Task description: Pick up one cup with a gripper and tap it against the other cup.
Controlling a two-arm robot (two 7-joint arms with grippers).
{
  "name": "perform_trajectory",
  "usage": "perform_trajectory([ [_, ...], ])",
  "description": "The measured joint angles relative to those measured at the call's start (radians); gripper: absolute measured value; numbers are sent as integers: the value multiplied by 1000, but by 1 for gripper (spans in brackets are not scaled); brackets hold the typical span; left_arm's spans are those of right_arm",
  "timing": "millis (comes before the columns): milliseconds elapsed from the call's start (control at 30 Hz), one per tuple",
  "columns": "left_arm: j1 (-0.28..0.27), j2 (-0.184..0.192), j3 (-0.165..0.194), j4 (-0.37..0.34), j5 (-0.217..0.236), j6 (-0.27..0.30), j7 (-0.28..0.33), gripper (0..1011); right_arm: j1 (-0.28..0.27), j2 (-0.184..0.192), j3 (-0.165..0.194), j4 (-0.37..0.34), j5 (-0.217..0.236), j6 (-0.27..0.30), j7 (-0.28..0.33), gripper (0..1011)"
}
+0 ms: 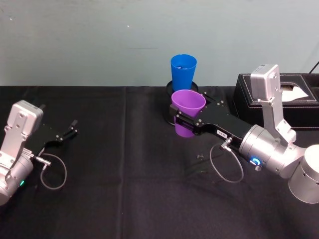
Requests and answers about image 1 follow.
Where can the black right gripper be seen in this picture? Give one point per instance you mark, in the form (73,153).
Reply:
(219,119)

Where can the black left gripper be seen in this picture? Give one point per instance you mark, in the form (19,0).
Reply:
(48,135)

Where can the purple plastic cup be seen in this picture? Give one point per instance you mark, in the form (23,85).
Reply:
(188,104)

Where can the black round cup holder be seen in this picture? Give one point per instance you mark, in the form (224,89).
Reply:
(169,87)

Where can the blue plastic cup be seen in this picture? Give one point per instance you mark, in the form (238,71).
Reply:
(183,76)

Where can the black stitched tissue box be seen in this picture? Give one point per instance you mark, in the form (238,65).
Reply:
(244,99)

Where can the white tissue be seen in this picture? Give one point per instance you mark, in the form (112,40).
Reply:
(296,93)

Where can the black table cloth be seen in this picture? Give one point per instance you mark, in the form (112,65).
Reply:
(124,199)

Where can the plain pale wall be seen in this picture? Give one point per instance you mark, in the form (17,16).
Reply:
(74,37)

